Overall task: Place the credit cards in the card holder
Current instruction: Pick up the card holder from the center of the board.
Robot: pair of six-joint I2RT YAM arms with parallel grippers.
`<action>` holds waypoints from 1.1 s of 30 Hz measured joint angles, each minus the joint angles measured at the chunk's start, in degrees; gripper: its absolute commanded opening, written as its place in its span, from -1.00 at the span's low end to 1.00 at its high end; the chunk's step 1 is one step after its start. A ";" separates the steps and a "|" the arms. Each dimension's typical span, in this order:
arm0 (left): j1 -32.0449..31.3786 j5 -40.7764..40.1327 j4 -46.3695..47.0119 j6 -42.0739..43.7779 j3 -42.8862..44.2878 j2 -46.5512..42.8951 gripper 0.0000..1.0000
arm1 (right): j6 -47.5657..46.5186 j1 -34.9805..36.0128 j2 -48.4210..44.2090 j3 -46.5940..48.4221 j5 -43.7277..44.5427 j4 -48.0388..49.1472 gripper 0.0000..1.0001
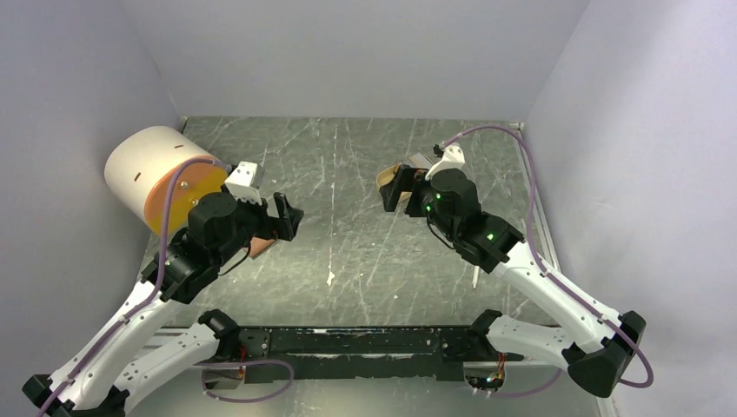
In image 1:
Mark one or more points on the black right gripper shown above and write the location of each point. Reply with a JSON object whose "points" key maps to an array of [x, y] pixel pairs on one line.
{"points": [[406, 179]]}

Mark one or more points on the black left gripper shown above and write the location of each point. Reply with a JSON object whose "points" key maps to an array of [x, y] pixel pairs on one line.
{"points": [[288, 219]]}

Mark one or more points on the tan leather card holder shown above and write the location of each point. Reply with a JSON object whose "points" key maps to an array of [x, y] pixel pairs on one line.
{"points": [[258, 246]]}

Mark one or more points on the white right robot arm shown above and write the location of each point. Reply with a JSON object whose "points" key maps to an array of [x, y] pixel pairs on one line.
{"points": [[593, 343]]}

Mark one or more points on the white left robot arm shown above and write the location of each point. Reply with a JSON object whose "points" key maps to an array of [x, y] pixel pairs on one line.
{"points": [[106, 378]]}

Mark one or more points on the stack of credit cards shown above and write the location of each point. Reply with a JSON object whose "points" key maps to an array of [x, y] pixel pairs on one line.
{"points": [[419, 161]]}

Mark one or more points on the beige oval tray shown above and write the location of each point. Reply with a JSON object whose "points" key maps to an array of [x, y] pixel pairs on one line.
{"points": [[385, 176]]}

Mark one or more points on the white pen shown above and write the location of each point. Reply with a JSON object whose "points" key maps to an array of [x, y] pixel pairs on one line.
{"points": [[475, 278]]}

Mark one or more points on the white cylindrical drawer unit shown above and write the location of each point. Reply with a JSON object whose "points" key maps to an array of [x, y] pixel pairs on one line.
{"points": [[139, 170]]}

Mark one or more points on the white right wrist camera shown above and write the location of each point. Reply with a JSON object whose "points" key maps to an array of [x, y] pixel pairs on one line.
{"points": [[451, 157]]}

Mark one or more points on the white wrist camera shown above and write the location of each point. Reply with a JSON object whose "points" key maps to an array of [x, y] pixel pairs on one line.
{"points": [[244, 182], [451, 157]]}

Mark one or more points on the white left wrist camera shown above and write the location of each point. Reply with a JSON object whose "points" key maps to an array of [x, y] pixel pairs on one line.
{"points": [[244, 182]]}

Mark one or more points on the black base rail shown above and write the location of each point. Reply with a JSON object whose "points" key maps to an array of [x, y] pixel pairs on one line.
{"points": [[269, 354]]}

